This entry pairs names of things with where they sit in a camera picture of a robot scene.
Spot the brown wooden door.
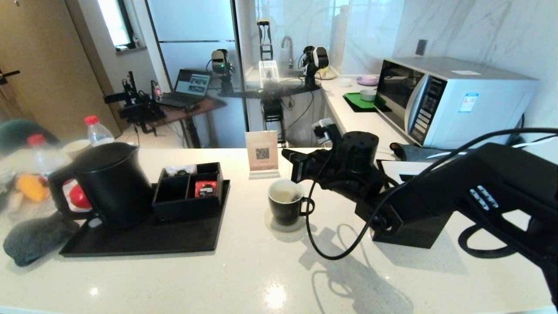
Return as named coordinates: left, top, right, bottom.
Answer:
left=0, top=0, right=120, bottom=140

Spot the silver microwave oven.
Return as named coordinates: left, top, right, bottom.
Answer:
left=374, top=56, right=538, bottom=150

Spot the black braided cable loop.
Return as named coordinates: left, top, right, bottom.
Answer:
left=457, top=222, right=520, bottom=259

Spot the green chair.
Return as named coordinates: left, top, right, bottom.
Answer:
left=0, top=120, right=58, bottom=154

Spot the black compartment organizer box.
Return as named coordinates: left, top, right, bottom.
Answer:
left=152, top=162, right=225, bottom=221

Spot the dark slate cloth bundle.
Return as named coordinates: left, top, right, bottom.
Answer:
left=389, top=142, right=442, bottom=163

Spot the black mug white inside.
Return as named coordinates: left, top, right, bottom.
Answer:
left=267, top=178, right=315, bottom=226

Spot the black upright stand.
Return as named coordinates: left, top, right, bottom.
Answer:
left=256, top=19, right=274, bottom=61

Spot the black metal rack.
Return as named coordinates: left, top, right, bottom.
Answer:
left=262, top=97, right=286, bottom=147

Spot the black and white device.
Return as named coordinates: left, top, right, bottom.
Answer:
left=298, top=46, right=330, bottom=89

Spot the black tissue box white lid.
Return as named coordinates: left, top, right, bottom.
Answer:
left=372, top=160, right=454, bottom=250

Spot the black electric kettle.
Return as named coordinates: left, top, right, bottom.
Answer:
left=47, top=142, right=153, bottom=229

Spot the frosted glass sliding door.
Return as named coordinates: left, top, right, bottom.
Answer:
left=146, top=0, right=247, bottom=149

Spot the QR code sign stand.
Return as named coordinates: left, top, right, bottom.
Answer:
left=245, top=130, right=280, bottom=180

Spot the metal sink faucet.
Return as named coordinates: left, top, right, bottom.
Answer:
left=281, top=36, right=295, bottom=69

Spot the black rectangular serving tray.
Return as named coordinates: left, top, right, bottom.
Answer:
left=59, top=181, right=231, bottom=258

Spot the round white coaster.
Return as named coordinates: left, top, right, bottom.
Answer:
left=264, top=208, right=308, bottom=233

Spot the dark grey fuzzy cloth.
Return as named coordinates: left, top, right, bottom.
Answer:
left=2, top=213, right=82, bottom=267

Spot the white power cable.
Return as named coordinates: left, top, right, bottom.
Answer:
left=425, top=135, right=558, bottom=160

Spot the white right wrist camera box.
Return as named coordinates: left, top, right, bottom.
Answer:
left=312, top=119, right=337, bottom=147

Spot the orange rounded object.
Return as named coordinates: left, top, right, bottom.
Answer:
left=17, top=174, right=48, bottom=203

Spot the red rounded object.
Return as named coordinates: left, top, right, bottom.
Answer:
left=68, top=183, right=93, bottom=211

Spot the clear plastic bottle red cap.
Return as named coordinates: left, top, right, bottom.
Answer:
left=84, top=115, right=115, bottom=147
left=25, top=134, right=74, bottom=205

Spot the black framed window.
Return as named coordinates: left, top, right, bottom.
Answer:
left=97, top=0, right=136, bottom=51

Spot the black power cable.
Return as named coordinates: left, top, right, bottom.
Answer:
left=501, top=113, right=558, bottom=147

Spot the open black laptop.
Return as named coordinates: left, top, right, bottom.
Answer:
left=158, top=69, right=213, bottom=109

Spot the red Nescafe sachet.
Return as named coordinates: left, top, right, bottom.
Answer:
left=195, top=181, right=217, bottom=199

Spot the paper cup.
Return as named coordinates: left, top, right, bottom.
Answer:
left=61, top=140, right=93, bottom=158

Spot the green tray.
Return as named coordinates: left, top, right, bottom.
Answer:
left=342, top=92, right=391, bottom=113

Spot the grey device green light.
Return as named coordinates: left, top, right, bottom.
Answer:
left=206, top=49, right=236, bottom=93

